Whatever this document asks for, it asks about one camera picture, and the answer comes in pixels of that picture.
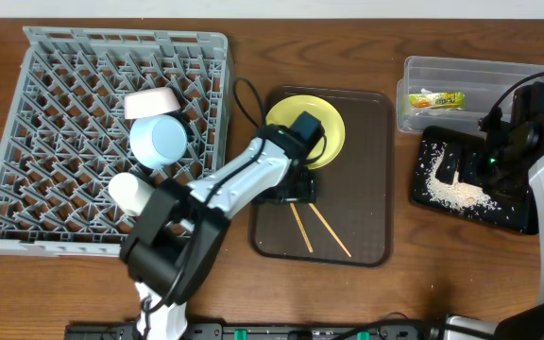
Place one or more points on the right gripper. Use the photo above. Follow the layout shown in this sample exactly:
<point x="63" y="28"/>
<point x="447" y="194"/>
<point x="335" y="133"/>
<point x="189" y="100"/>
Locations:
<point x="464" y="166"/>

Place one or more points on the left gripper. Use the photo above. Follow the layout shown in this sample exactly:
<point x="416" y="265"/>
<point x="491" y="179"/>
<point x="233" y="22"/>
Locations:
<point x="288" y="193"/>

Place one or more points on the wooden chopstick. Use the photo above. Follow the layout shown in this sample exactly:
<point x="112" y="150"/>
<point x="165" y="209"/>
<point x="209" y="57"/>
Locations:
<point x="301" y="228"/>
<point x="329" y="228"/>

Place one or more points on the rice and shell waste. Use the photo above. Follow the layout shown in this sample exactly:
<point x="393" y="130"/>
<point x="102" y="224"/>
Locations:
<point x="456" y="197"/>

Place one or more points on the green snack wrapper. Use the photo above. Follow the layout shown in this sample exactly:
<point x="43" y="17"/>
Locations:
<point x="454" y="100"/>

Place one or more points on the light blue bowl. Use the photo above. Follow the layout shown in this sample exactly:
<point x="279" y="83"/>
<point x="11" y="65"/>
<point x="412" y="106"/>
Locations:
<point x="158" y="141"/>

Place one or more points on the white cup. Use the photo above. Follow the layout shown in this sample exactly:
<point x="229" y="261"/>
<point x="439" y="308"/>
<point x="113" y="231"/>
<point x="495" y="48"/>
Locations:
<point x="130" y="193"/>

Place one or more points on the pink small bowl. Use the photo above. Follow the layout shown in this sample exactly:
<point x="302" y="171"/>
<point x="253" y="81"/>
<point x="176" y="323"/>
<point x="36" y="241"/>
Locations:
<point x="148" y="103"/>

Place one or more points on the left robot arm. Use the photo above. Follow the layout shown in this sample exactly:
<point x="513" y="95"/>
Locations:
<point x="171" y="249"/>

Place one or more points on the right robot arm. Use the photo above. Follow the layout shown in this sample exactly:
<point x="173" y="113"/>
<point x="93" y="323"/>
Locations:
<point x="508" y="165"/>

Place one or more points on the black waste tray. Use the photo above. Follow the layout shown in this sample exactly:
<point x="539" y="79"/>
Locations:
<point x="523" y="221"/>

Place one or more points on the brown serving tray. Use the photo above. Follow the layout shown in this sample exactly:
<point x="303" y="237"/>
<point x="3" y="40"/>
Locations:
<point x="354" y="191"/>

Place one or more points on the yellow round plate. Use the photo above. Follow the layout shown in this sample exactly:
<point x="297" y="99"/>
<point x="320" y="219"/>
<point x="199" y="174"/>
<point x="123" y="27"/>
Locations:
<point x="287" y="111"/>

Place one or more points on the clear plastic bin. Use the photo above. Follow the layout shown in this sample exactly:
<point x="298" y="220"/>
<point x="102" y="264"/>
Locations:
<point x="481" y="81"/>

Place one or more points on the grey plastic dish rack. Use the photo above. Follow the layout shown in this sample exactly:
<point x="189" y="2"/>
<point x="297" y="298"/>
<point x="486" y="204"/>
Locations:
<point x="66" y="134"/>

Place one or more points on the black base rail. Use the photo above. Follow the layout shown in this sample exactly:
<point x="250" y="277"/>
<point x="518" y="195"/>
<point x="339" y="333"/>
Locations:
<point x="213" y="331"/>

